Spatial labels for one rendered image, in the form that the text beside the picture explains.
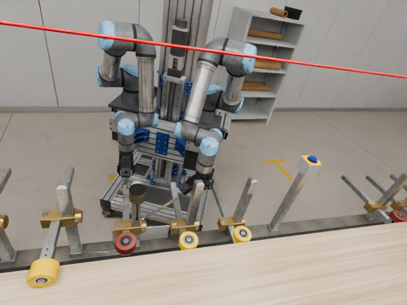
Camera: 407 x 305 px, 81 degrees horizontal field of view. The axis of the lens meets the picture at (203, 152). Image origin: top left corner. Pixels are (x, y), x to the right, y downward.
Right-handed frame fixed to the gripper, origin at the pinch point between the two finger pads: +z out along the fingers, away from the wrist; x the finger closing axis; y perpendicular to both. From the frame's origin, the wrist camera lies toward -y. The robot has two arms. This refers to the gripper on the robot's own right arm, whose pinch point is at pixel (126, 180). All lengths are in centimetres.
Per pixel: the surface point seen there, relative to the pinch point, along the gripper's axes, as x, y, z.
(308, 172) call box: -78, -35, -35
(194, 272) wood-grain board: -24, -58, -7
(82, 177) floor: 41, 92, 83
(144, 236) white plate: -8.4, -29.6, 9.8
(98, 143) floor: 31, 150, 83
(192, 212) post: -28.2, -33.5, -11.3
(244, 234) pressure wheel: -51, -46, -8
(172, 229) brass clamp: -20.5, -34.3, -1.1
